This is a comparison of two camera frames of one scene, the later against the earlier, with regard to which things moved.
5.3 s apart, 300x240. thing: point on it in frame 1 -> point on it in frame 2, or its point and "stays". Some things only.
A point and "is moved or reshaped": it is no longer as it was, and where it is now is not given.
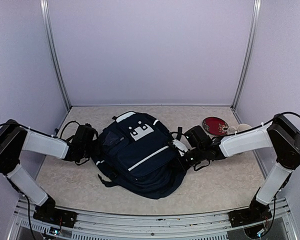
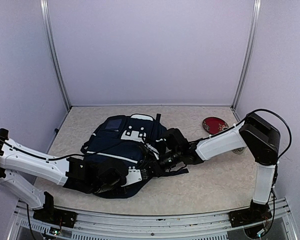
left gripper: [97, 149] -> [113, 191]
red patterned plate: [215, 126] stays
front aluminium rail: [93, 225] stays
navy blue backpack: [133, 150] is moved or reshaped
